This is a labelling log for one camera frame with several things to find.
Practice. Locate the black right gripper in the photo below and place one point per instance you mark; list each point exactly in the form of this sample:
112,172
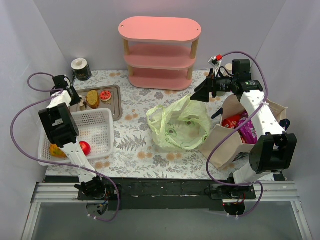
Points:
212,85

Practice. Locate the green plastic grocery bag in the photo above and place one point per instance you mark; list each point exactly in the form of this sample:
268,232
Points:
183,125

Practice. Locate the red snack package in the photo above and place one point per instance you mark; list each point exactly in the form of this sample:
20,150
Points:
231,122

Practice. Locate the beige canvas tote bag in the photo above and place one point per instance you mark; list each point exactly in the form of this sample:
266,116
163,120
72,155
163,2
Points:
233,114

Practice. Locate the purple snack package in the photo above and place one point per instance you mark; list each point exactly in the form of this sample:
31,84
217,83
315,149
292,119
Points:
247,131

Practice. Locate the red frosted toy donut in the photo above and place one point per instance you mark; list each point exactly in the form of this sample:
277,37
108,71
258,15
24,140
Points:
105,95

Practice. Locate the yellow toy madeleine cake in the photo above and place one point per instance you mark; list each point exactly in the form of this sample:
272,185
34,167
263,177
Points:
93,99

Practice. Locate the red toy apple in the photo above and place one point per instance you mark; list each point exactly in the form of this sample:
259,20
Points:
86,148

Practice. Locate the toy pineapple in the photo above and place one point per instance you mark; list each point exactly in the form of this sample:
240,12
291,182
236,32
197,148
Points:
56,152

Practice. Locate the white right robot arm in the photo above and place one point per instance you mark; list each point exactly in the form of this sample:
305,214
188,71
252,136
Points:
275,147

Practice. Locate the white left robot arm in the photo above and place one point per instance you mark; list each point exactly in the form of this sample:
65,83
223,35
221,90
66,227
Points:
61,130

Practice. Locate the grey pump soap bottle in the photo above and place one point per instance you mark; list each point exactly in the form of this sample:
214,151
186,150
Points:
227,69

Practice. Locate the floral patterned table mat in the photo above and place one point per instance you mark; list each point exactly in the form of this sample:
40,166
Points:
135,155

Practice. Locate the pink three-tier shelf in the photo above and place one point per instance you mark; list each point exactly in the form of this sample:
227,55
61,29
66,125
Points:
160,52

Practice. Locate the stainless steel tray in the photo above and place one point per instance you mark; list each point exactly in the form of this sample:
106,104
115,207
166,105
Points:
114,104

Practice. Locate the white plastic basket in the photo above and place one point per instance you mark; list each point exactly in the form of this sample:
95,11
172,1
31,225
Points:
95,127

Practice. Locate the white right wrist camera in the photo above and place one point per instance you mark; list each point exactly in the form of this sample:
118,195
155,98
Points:
215,61

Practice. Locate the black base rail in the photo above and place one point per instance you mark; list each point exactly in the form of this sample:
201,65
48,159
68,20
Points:
161,194

